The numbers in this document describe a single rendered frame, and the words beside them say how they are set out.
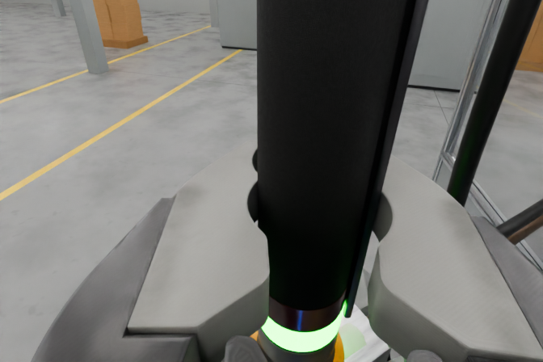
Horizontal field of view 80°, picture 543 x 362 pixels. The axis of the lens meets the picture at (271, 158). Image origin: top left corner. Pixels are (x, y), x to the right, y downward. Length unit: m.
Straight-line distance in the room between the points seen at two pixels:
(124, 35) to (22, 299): 6.73
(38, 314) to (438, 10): 5.58
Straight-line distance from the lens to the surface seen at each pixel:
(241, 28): 7.76
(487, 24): 1.52
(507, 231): 0.29
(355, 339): 0.20
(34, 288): 2.58
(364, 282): 0.74
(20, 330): 2.41
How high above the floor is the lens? 1.73
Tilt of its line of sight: 31 degrees down
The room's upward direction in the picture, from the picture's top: 1 degrees clockwise
